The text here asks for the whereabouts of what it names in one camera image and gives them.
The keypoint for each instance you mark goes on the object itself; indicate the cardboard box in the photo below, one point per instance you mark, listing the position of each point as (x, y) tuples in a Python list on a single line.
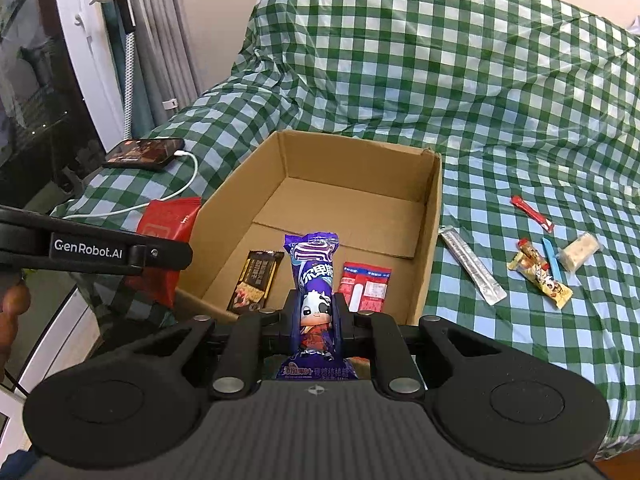
[(350, 195)]

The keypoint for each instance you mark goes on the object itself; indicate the white window frame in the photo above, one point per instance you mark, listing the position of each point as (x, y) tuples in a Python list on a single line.
[(85, 60)]

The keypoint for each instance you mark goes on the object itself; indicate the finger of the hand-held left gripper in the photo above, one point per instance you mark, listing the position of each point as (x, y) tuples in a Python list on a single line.
[(172, 256)]

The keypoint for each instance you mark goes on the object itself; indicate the purple cartoon snack packet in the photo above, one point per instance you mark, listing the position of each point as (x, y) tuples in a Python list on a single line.
[(315, 280)]

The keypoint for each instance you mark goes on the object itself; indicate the blue stick packet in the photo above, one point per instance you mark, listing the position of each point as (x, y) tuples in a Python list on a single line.
[(551, 260)]

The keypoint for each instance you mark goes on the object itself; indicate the silver striped stick packet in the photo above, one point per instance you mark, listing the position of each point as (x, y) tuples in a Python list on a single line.
[(472, 265)]

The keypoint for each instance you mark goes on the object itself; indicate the dark brown snack bar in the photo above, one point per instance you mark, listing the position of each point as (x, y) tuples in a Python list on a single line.
[(252, 285)]

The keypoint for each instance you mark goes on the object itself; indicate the small orange candy packet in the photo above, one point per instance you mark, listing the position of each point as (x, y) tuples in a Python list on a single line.
[(527, 250)]

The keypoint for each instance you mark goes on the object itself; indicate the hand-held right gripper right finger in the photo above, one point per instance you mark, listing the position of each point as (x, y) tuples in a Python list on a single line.
[(340, 325)]

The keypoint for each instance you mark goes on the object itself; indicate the person's left hand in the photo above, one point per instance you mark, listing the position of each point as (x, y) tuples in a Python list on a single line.
[(14, 305)]

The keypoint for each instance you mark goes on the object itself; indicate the grey curtain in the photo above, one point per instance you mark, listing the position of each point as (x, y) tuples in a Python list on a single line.
[(160, 60)]

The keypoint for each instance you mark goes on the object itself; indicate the green checkered cloth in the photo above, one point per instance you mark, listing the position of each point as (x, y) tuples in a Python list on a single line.
[(450, 85)]

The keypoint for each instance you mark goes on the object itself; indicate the red square snack packet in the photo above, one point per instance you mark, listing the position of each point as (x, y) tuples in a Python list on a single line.
[(170, 220)]

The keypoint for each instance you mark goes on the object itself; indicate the white nougat packet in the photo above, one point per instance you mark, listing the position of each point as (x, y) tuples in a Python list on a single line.
[(577, 252)]

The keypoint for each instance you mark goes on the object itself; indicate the white plastic clip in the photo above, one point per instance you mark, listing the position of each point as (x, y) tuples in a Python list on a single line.
[(170, 104)]

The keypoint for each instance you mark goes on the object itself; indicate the red and white snack packet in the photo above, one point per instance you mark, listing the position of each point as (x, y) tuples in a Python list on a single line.
[(365, 287)]

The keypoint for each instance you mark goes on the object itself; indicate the thin red stick packet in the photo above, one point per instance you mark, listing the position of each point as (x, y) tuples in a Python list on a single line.
[(530, 212)]

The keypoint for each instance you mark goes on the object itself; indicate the yellow cartoon snack packet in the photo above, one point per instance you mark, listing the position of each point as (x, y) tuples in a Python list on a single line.
[(542, 280)]

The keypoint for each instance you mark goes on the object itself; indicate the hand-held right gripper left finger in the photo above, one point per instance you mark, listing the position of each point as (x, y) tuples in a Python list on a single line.
[(293, 320)]

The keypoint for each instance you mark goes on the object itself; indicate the black smartphone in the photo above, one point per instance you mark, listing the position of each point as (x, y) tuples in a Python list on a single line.
[(145, 152)]

